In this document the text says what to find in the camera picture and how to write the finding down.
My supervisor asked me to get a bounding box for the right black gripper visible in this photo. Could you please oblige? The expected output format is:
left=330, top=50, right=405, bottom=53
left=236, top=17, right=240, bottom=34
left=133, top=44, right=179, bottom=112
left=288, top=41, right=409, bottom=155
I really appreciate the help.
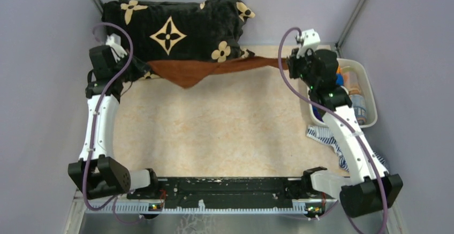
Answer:
left=285, top=46, right=317, bottom=89

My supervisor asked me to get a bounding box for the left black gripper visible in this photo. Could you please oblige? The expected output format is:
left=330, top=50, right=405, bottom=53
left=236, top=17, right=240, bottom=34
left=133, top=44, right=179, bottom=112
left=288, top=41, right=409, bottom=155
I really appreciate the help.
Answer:
left=112, top=49, right=152, bottom=83

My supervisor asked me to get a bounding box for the orange polka dot towel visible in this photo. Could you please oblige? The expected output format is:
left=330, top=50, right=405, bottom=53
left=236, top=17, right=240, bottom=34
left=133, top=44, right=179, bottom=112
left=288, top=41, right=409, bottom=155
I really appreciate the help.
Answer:
left=341, top=66, right=362, bottom=95

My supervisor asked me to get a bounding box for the orange blue patterned towel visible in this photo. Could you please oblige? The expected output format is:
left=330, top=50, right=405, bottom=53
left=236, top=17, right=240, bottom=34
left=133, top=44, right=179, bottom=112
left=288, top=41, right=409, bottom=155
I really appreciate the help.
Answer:
left=350, top=94, right=367, bottom=125

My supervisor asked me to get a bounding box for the brown towel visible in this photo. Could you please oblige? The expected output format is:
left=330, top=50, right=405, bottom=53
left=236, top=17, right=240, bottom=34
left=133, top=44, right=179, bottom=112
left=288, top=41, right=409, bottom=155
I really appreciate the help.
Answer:
left=147, top=56, right=279, bottom=89

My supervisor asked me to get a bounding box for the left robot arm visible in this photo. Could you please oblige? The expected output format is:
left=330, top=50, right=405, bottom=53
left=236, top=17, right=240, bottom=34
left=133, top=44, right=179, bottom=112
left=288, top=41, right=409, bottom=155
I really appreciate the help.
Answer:
left=67, top=44, right=161, bottom=200

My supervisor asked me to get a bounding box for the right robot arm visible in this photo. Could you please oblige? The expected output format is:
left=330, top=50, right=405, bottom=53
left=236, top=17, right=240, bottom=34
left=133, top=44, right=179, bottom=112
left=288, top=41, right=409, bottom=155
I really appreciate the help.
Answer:
left=285, top=48, right=403, bottom=218

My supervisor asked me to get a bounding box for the blue rolled towel upper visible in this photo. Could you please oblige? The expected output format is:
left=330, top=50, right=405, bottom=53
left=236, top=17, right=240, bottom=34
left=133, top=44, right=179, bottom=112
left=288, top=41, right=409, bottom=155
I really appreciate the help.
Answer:
left=336, top=73, right=344, bottom=86

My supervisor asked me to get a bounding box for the white plastic bin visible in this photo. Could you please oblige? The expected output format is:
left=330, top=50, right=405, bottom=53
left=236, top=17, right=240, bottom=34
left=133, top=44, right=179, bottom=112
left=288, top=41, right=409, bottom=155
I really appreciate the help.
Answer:
left=305, top=58, right=379, bottom=130

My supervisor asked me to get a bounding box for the blue white striped towel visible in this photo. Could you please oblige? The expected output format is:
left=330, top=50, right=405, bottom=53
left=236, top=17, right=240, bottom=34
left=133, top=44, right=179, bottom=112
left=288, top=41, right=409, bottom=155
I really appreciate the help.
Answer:
left=306, top=125, right=389, bottom=176

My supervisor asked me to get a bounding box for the black pillow with beige flowers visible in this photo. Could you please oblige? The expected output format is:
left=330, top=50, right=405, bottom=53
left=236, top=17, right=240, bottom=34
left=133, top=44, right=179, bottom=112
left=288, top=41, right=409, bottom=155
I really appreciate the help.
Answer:
left=101, top=0, right=255, bottom=82

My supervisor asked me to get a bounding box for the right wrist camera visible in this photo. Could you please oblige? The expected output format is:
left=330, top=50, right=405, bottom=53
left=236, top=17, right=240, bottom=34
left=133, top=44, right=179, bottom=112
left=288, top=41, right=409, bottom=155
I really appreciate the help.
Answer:
left=296, top=28, right=321, bottom=58

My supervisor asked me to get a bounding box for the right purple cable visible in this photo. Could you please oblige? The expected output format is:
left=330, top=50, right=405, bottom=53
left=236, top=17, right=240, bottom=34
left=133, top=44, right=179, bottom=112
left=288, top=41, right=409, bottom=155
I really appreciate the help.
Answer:
left=277, top=27, right=389, bottom=234

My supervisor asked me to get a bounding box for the purple cable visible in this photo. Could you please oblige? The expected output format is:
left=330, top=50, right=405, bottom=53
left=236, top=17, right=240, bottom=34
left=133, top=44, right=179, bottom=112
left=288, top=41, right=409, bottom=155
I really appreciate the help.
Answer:
left=277, top=27, right=389, bottom=234
left=82, top=22, right=134, bottom=225

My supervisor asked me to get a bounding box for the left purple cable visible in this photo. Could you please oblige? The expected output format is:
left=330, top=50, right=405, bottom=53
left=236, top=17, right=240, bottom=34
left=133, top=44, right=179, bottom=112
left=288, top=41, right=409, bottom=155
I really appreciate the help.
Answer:
left=82, top=22, right=134, bottom=225

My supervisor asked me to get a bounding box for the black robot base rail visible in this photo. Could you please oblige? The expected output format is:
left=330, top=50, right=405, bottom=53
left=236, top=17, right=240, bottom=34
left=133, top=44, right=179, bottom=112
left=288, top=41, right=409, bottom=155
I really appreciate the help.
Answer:
left=127, top=177, right=331, bottom=221

